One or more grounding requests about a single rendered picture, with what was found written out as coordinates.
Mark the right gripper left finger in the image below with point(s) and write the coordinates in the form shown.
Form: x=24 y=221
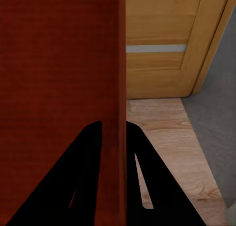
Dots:
x=66 y=196

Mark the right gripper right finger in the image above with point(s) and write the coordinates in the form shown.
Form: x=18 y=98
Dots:
x=171 y=205

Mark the door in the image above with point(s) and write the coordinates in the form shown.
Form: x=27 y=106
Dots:
x=170 y=45

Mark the storage box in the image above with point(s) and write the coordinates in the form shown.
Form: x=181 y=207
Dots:
x=62 y=68

